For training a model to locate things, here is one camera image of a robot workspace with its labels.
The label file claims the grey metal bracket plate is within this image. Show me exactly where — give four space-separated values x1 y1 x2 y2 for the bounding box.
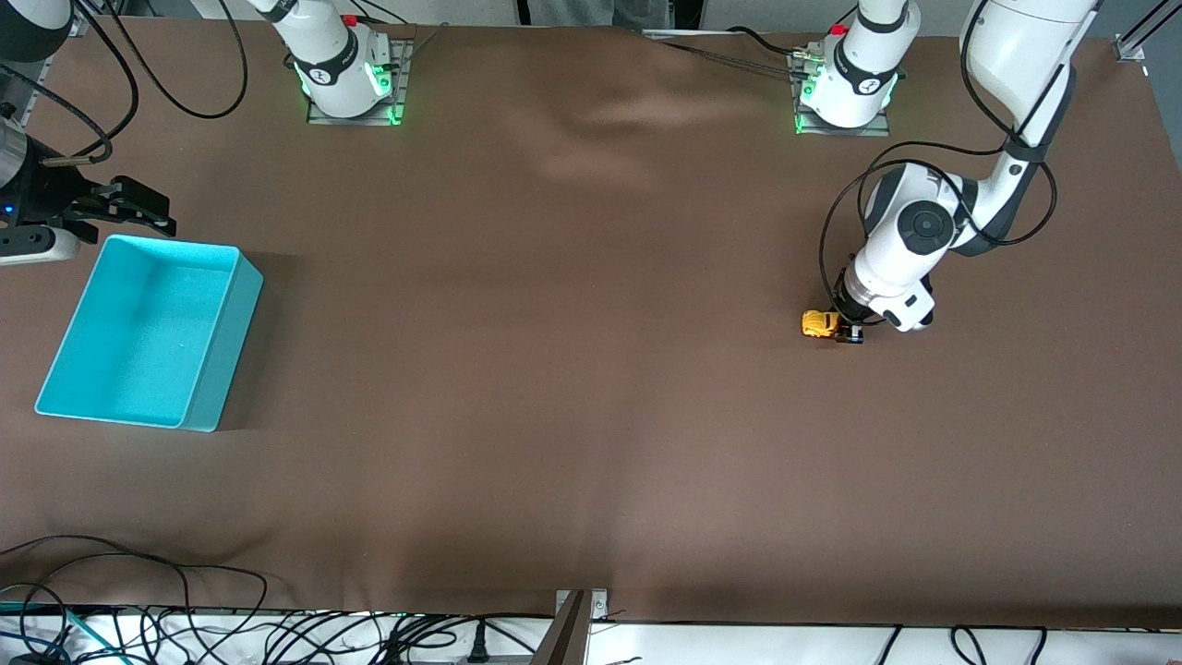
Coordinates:
554 588 610 622

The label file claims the grey metal arm base plate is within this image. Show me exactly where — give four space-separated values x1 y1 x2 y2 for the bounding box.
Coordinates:
792 51 892 138
307 39 412 127

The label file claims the long black cable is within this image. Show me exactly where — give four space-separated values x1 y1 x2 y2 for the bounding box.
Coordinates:
0 552 271 647
0 534 195 647

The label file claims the black curved base cable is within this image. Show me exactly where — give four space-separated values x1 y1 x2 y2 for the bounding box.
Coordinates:
725 25 804 54

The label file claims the black hanging cable loop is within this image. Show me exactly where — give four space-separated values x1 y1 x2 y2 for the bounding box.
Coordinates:
949 626 991 665

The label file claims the tangled black cable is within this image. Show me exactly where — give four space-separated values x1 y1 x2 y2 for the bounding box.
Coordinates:
139 605 463 665

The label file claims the dark metal profile bar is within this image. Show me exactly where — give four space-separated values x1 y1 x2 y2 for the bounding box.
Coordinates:
531 591 590 665

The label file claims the aluminium table frame rail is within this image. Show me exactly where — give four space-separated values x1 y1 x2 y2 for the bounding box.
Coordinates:
0 18 89 126

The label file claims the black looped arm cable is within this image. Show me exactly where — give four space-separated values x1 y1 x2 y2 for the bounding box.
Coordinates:
97 0 248 119

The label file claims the teal cable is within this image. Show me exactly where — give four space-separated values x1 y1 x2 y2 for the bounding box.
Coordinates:
0 600 126 665

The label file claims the teal plastic bin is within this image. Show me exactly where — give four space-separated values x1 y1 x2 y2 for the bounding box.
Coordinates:
34 234 265 433

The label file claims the black straight base cable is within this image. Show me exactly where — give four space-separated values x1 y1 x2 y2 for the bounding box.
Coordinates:
642 32 818 77

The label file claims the black gripper cable with plug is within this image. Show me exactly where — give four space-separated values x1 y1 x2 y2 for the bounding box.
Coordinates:
37 0 139 165

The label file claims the grey base cable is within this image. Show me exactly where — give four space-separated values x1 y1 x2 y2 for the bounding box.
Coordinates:
374 20 451 75

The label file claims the brown table cloth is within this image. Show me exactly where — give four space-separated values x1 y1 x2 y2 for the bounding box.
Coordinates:
0 18 1182 629

